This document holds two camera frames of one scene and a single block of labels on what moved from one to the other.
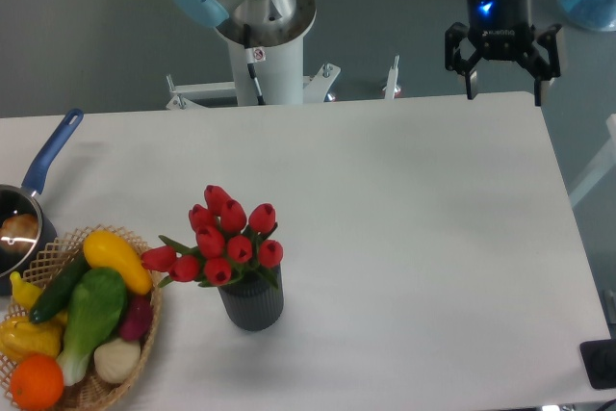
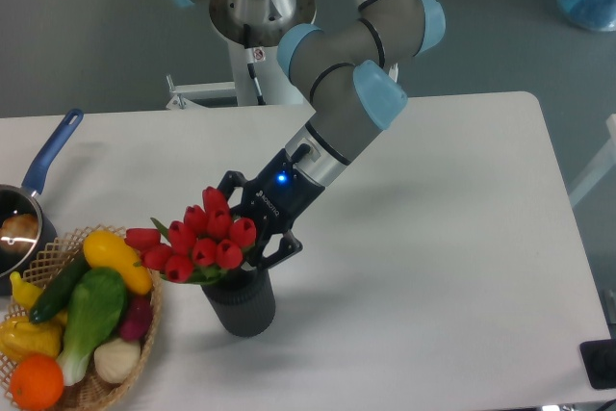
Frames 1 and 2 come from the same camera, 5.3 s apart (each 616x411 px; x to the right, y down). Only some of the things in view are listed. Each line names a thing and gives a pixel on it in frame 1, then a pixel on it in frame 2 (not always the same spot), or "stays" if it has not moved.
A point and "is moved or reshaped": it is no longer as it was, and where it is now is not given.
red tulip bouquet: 227,249 is moved or reshaped
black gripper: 500,24 to 276,201
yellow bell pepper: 20,337 stays
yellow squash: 103,250 stays
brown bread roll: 18,233 stays
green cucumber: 64,284 stays
